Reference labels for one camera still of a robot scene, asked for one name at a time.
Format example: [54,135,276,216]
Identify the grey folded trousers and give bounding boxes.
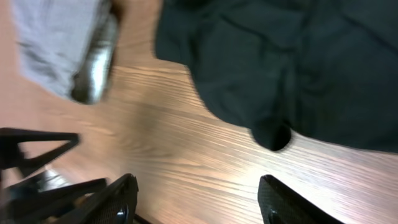
[11,0,119,105]

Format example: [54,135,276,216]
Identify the black t-shirt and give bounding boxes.
[155,0,397,153]

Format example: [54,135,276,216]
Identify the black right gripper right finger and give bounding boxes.
[257,175,343,224]

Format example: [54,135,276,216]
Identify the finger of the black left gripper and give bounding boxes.
[1,179,107,222]
[1,128,80,177]

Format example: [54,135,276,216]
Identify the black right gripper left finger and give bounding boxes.
[54,174,139,224]

